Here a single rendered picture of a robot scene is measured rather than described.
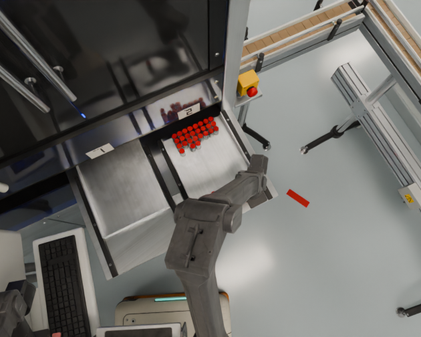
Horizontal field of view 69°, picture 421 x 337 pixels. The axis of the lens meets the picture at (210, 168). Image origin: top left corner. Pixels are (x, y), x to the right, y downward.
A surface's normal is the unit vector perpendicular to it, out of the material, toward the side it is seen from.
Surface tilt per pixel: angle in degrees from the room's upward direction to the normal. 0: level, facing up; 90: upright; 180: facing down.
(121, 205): 0
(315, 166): 0
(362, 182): 0
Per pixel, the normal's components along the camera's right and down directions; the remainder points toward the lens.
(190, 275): -0.32, 0.56
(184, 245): -0.23, -0.55
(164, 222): 0.00, -0.26
